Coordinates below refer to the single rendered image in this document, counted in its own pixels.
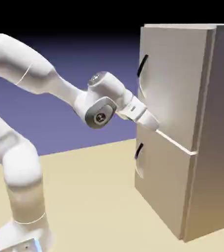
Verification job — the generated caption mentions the short beige cabinet door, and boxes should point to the short beige cabinet door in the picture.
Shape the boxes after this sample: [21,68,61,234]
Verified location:
[134,125,193,240]

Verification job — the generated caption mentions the long curved dark handle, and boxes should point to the long curved dark handle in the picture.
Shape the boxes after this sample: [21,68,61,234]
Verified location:
[137,54,149,99]

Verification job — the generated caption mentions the beige cabinet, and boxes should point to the beige cabinet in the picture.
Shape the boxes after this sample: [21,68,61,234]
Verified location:
[134,23,224,243]

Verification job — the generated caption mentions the tall beige cabinet door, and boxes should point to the tall beige cabinet door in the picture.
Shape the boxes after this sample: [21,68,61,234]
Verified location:
[137,26,212,152]

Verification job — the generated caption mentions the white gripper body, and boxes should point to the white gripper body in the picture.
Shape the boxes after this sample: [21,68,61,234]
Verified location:
[136,109,160,130]

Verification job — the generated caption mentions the short curved dark handle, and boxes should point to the short curved dark handle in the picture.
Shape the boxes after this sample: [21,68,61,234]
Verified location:
[134,142,144,178]

